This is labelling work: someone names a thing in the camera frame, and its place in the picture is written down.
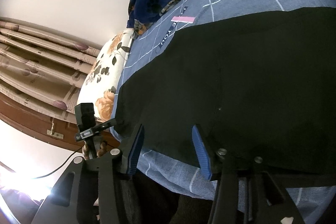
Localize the black pants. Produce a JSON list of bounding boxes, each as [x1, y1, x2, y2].
[[114, 7, 335, 186]]

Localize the left hand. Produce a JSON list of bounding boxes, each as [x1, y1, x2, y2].
[[82, 140, 107, 160]]

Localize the white floral pillow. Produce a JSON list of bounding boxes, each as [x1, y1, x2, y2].
[[77, 28, 134, 122]]

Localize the beige floral curtain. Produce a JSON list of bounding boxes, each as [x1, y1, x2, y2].
[[1, 20, 100, 123]]

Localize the blue grid bed sheet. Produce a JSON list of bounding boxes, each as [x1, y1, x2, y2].
[[117, 0, 335, 200]]

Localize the brown wooden bed frame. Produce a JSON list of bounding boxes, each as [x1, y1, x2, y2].
[[0, 93, 121, 152]]

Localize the black cable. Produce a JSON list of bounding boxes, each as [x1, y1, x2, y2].
[[31, 143, 86, 179]]

